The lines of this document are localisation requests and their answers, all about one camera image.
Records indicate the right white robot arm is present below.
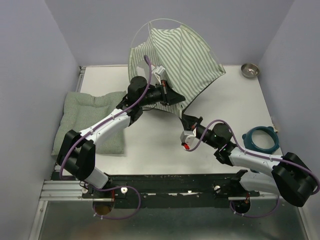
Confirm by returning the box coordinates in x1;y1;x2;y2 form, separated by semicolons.
180;114;320;207

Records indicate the green striped pet tent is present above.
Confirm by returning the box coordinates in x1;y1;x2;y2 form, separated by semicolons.
128;26;226;117

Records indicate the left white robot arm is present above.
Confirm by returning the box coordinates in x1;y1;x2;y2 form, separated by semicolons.
56;76;186;198

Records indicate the steel pet bowl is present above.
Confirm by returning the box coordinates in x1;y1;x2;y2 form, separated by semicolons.
240;63;260;79

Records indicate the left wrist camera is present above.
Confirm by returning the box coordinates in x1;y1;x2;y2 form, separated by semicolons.
153;65;166;81

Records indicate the green checkered cushion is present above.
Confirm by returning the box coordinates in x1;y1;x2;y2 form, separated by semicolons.
51;91;126;156

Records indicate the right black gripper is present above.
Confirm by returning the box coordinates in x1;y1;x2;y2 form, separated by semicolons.
178;113;220;149

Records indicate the teal paw print toy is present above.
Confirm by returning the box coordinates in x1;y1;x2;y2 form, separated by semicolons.
242;126;280;154

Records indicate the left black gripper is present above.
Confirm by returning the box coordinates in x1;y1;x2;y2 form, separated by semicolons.
138;79;185;107

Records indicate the black mounting rail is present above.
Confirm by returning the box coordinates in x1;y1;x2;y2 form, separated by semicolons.
82;170;260;209

